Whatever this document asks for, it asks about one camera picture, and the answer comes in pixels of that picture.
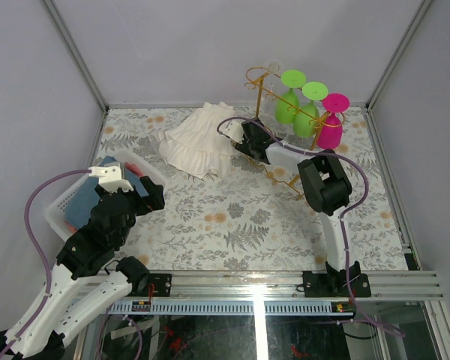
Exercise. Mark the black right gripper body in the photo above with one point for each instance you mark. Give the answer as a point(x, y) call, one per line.
point(246, 147)

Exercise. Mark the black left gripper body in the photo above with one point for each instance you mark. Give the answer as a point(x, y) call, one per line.
point(136, 208)

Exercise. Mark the clear wine glass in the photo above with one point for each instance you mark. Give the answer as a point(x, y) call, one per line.
point(273, 68)
point(169, 171)

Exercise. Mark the green plastic wine glass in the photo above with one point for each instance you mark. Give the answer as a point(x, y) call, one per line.
point(288, 103)
point(305, 122)

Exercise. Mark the magenta plastic wine glass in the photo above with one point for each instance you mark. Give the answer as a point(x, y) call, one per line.
point(332, 131)

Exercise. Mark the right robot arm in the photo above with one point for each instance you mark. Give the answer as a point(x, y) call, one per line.
point(325, 183)

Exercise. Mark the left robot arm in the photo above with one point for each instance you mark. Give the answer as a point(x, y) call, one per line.
point(54, 320)

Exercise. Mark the blue folded towel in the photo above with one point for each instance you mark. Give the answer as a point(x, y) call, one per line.
point(77, 212)

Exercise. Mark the red item in basket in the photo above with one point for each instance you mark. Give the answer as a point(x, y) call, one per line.
point(134, 169)

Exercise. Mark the white plastic basket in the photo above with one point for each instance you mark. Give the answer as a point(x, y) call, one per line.
point(55, 212)

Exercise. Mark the white pleated cloth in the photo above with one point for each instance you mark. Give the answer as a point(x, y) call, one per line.
point(195, 147)

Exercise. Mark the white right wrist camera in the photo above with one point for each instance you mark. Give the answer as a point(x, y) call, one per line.
point(233, 130)

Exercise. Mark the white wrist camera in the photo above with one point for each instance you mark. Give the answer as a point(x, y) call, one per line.
point(111, 177)
point(233, 130)

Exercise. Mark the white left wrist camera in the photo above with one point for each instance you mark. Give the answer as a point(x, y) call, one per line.
point(111, 177)

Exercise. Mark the aluminium front rail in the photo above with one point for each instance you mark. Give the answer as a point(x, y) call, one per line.
point(278, 292)

